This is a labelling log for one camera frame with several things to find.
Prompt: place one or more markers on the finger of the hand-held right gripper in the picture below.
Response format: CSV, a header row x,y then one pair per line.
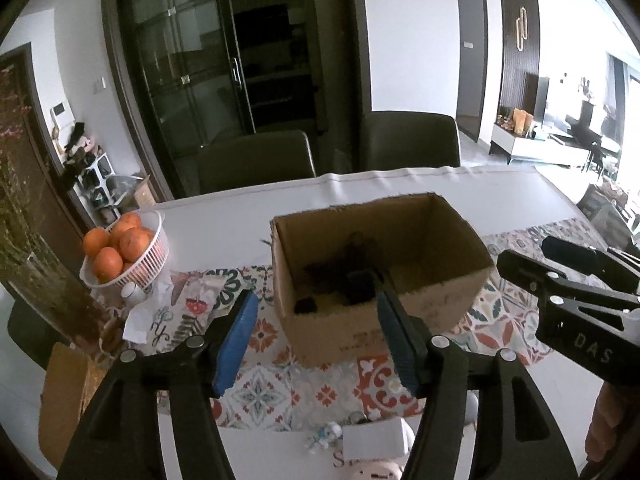
x,y
575,255
530,272

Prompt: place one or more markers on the dark glass door cabinet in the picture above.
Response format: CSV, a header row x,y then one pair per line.
x,y
200,70

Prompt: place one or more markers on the floral patterned pouch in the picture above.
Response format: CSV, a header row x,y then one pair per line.
x,y
200,305

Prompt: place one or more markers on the grey room door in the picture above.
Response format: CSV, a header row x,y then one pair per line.
x,y
472,60

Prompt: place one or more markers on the brown cardboard box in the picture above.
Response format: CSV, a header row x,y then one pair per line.
x,y
340,330

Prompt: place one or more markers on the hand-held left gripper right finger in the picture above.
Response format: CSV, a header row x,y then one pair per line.
x,y
400,347

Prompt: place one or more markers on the white low cabinet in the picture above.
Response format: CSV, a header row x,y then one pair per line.
x,y
530,147

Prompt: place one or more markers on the colourful tile patterned mat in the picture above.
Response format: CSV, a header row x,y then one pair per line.
x,y
310,390

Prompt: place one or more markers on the white slotted plastic basket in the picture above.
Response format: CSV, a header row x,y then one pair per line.
x,y
145,260

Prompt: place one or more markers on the wall intercom panel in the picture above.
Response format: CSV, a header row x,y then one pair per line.
x,y
61,117

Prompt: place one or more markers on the dried flower bunch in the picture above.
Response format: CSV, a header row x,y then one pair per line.
x,y
35,240

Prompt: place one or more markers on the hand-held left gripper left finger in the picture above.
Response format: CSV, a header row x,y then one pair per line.
x,y
235,347

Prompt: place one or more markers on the person's right hand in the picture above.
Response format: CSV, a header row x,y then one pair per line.
x,y
602,425

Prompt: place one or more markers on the black clip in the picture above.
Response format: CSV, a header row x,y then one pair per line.
x,y
360,275

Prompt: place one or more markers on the small white bottle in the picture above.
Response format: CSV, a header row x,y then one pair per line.
x,y
131,291

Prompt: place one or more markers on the pink toy face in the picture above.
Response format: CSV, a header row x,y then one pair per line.
x,y
375,472

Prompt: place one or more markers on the brown paper bag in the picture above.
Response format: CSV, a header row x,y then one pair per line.
x,y
67,395

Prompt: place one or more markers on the dark slatted wall panel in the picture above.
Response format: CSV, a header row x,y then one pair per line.
x,y
520,35

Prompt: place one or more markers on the orange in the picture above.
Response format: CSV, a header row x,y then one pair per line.
x,y
108,264
135,244
95,242
127,221

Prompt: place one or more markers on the small black block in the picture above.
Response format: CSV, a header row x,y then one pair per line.
x,y
306,306

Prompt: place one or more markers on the small brown carton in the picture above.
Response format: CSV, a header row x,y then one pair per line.
x,y
144,192

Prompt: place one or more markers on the dark dining chair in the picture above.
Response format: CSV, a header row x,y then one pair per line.
x,y
410,140
255,160

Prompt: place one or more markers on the white tablecloth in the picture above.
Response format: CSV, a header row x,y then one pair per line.
x,y
225,230

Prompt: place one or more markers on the white shoe rack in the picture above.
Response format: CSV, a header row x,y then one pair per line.
x,y
90,180

